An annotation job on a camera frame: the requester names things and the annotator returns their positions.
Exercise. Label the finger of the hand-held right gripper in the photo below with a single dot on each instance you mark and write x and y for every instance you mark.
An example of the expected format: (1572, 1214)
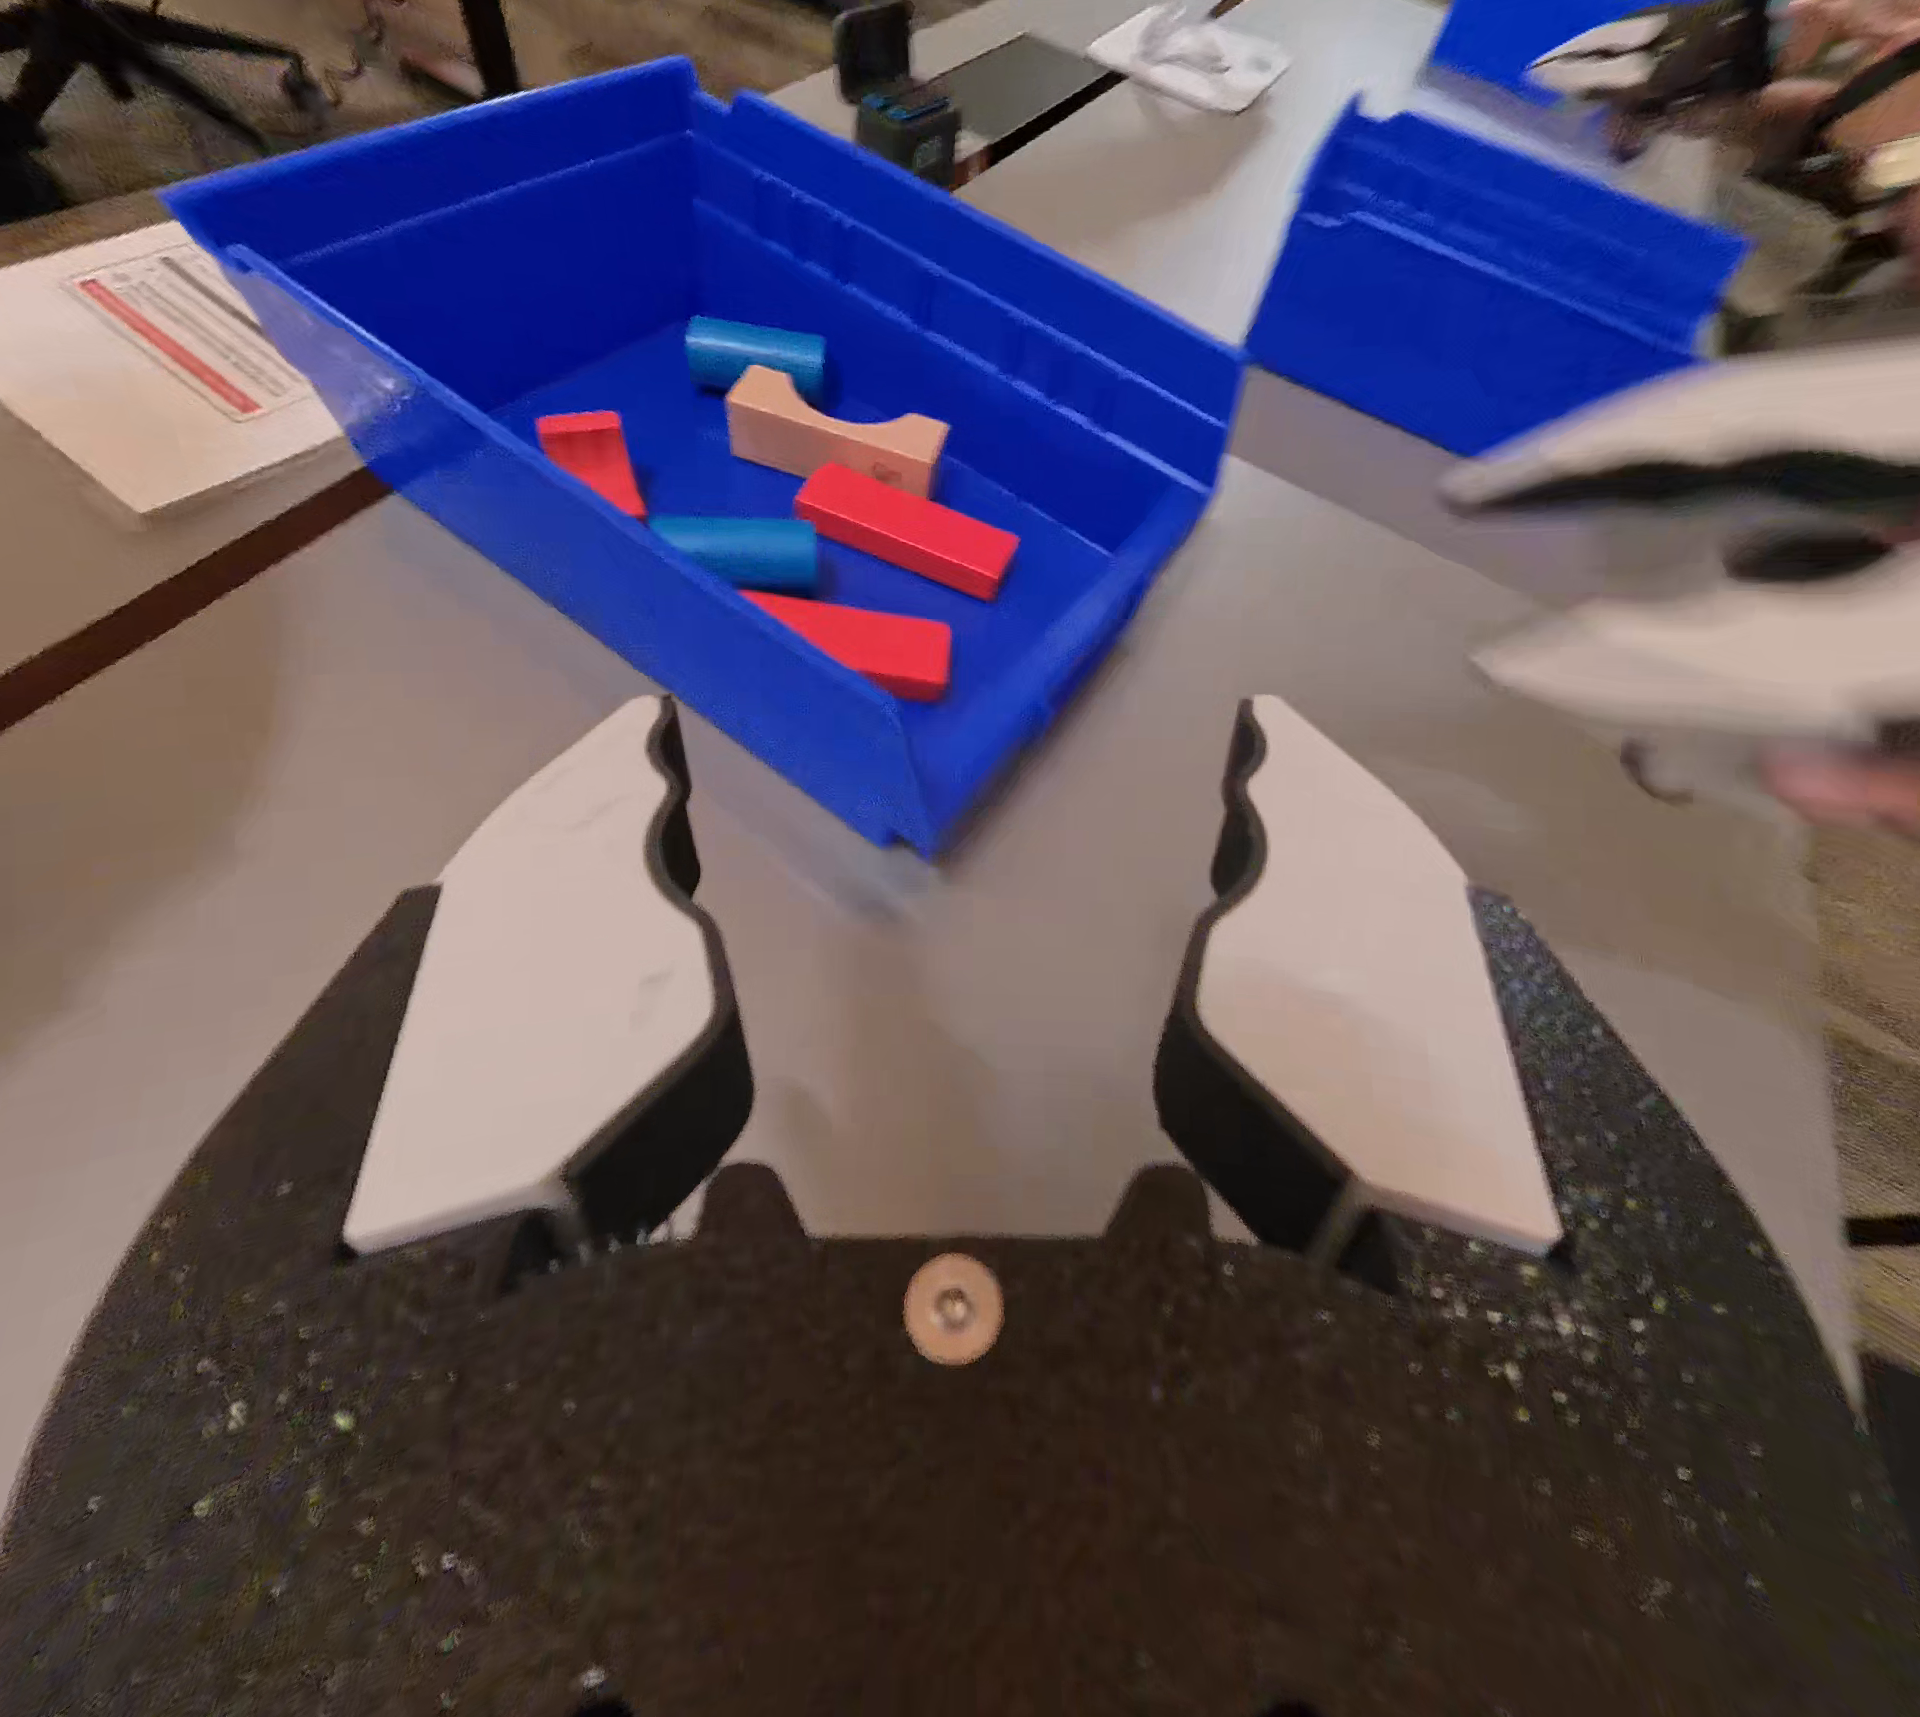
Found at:
(1725, 412)
(1725, 668)

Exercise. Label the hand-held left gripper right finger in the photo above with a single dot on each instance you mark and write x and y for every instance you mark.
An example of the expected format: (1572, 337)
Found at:
(1365, 998)

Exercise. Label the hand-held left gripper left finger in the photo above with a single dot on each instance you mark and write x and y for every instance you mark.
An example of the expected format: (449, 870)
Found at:
(524, 998)

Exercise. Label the red wooden rectangular block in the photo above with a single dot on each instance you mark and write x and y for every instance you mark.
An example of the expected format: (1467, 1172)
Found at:
(908, 528)
(870, 646)

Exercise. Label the blue wooden cylinder block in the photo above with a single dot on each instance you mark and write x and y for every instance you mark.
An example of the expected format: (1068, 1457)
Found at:
(759, 355)
(739, 551)

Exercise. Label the tan wooden arch block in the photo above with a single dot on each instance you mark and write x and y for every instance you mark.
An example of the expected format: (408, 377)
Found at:
(811, 427)

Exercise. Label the blue plastic storage bin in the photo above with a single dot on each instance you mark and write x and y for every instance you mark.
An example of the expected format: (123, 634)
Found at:
(495, 232)
(1471, 323)

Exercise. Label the person's right hand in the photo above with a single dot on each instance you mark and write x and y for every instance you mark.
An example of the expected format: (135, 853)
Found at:
(1853, 792)

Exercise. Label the red wooden arch block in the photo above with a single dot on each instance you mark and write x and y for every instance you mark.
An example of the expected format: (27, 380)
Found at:
(590, 457)

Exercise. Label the white card with red stripe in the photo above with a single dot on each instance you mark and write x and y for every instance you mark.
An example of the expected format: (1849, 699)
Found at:
(135, 397)

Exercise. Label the black flat tablet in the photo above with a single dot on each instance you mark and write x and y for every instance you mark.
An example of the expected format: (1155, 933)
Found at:
(1021, 90)

